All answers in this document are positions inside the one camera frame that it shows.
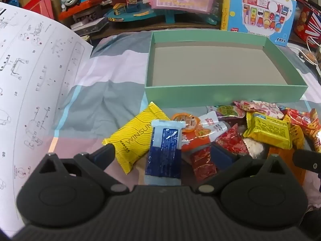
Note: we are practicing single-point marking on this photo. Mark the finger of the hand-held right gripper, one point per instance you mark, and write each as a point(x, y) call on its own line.
point(307, 160)

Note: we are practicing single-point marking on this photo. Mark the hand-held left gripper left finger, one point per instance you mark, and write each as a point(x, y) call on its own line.
point(105, 155)

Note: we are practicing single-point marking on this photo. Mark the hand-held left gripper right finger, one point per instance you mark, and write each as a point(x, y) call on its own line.
point(223, 155)

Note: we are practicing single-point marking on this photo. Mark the bright red snack packet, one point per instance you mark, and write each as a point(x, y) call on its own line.
point(230, 140)

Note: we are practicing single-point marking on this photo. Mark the plain orange snack packet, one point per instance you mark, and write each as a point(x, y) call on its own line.
point(298, 177)

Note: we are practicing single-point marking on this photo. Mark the dark red foil packet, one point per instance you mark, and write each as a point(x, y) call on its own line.
point(203, 163)

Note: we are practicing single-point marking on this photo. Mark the yellow wavy snack packet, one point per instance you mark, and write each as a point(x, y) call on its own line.
point(133, 140)

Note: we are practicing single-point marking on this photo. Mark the red orange chips packet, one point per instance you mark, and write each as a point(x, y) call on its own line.
point(301, 120)

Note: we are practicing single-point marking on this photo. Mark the green purple gummy packet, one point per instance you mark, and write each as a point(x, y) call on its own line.
point(227, 111)

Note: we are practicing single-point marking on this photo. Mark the yellow biscuit packet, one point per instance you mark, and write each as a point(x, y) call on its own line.
point(270, 130)

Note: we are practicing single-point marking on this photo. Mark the blue white wafer packet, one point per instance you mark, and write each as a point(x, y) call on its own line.
point(163, 155)

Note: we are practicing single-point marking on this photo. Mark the mint green cardboard box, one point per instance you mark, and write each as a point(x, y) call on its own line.
point(200, 93)

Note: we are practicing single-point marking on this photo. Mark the white orange snack sachet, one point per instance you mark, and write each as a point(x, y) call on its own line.
point(207, 130)

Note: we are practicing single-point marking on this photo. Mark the pink floral snack packet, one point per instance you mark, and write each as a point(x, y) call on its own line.
point(263, 108)

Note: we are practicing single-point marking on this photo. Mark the striped pastel bed sheet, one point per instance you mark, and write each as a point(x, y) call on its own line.
point(105, 93)

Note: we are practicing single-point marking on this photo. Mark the white instruction sheet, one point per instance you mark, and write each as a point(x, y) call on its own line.
point(37, 80)

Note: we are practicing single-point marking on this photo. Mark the black lettered box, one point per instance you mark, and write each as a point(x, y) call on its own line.
point(87, 22)

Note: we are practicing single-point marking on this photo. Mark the red flag biscuit tin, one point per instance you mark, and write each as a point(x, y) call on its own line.
point(307, 25)

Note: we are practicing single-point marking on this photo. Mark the blue yellow toy set box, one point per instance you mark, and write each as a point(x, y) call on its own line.
point(260, 10)

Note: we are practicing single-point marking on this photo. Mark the red cardboard box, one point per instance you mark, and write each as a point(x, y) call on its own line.
point(42, 6)

